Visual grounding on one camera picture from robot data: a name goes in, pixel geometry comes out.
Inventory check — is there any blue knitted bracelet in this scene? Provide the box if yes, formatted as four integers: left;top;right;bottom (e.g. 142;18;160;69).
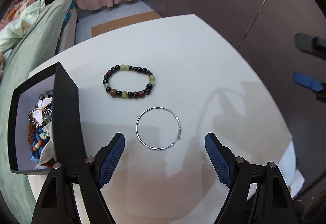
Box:
30;129;52;163

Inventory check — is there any light green pillow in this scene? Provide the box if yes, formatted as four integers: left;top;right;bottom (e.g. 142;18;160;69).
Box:
1;0;46;53

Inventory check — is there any brown cardboard sheet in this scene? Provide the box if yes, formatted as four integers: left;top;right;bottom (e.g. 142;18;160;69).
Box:
91;11;161;37

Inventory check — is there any silver bangle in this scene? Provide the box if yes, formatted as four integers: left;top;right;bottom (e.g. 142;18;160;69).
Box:
135;106;182;151

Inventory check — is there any grey blue bead bracelet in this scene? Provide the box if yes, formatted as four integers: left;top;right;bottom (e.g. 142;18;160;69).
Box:
37;88;54;125

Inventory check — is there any dark brown wardrobe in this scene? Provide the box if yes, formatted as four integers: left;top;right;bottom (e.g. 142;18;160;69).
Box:
142;0;325;204

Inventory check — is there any black green bead bracelet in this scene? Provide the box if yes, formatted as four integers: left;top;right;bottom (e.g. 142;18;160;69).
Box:
102;64;156;100

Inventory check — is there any silver chain butterfly necklace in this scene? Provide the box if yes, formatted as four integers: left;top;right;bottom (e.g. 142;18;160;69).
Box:
27;96;54;128

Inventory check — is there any black jewelry box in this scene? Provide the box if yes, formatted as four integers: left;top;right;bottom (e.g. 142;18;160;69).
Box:
7;62;86;176

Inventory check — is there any green bed sheet mattress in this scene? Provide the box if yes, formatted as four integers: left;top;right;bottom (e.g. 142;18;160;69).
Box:
1;0;73;223

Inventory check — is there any white organza pouch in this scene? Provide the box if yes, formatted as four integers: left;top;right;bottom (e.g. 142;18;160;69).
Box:
35;138;56;169

